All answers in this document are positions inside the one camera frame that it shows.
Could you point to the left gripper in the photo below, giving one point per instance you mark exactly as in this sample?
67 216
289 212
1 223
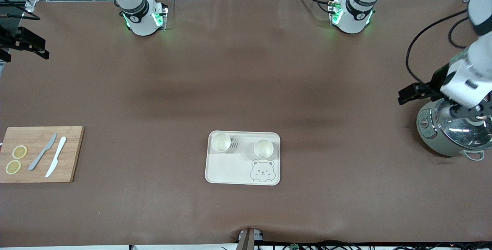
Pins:
437 80

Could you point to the white IKEA cup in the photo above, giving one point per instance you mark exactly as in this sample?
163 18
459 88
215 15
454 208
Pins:
221 142
263 149

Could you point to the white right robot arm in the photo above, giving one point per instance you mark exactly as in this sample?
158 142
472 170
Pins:
134 7

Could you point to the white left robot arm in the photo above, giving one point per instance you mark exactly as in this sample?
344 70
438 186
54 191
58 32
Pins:
357 15

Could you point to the grey electric cooking pot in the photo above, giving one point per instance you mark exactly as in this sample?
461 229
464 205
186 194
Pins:
432 142

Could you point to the glass pot lid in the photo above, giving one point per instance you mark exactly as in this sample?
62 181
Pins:
461 134

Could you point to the lemon slice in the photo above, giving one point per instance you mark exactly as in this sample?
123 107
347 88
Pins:
19 152
13 167

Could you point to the grey plastic knife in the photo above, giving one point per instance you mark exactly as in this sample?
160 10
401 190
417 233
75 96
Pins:
43 152

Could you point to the white plastic knife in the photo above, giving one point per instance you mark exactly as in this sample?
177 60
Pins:
57 154

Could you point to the wooden cutting board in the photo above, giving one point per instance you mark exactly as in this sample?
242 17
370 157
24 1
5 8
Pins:
69 165

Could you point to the cream tray with bear print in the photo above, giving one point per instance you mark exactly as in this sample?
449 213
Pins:
230 171

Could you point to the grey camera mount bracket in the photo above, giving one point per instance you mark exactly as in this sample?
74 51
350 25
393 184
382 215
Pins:
248 240

